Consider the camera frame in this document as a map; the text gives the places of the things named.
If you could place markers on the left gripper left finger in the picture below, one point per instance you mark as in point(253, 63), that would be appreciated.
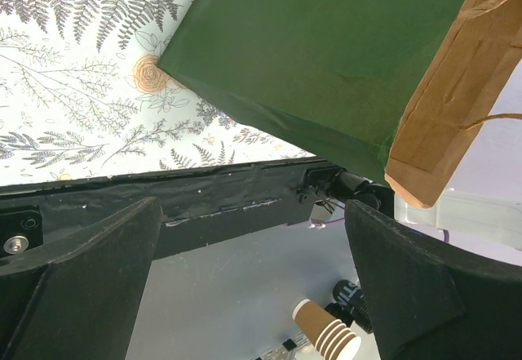
point(78, 296)

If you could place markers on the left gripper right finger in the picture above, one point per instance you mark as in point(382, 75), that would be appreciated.
point(428, 299)

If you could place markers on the green brown paper bag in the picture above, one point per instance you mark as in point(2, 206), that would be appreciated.
point(393, 90)

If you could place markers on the black printed cylinder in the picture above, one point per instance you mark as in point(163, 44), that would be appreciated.
point(349, 305)

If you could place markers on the spare stacked paper cups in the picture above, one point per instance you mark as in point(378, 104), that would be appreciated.
point(331, 337)

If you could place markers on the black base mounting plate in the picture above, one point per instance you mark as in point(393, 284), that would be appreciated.
point(200, 206)

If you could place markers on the floral patterned table mat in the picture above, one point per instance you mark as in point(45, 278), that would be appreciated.
point(82, 96)

